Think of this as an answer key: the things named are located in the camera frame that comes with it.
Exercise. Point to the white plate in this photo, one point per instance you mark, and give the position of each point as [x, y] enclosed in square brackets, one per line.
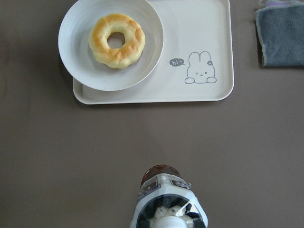
[77, 56]

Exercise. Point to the tea bottle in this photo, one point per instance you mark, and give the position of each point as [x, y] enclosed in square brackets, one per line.
[165, 200]

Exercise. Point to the beige rabbit tray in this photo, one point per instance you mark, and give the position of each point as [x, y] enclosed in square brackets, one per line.
[196, 63]

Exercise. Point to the donut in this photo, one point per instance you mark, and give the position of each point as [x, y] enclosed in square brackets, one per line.
[129, 52]

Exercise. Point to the grey folded cloth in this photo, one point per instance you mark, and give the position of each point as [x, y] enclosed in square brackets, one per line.
[280, 30]

